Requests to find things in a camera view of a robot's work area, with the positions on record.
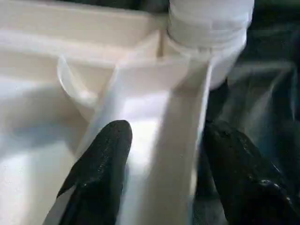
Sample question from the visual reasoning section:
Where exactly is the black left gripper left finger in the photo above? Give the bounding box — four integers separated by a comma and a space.
57, 119, 134, 225

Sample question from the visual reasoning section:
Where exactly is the black mat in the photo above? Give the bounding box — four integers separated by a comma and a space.
131, 0, 300, 225

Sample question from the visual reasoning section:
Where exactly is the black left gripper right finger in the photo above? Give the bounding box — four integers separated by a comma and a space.
203, 120, 300, 225

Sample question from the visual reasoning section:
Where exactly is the white plastic table leg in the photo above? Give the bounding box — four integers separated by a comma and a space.
167, 0, 255, 48

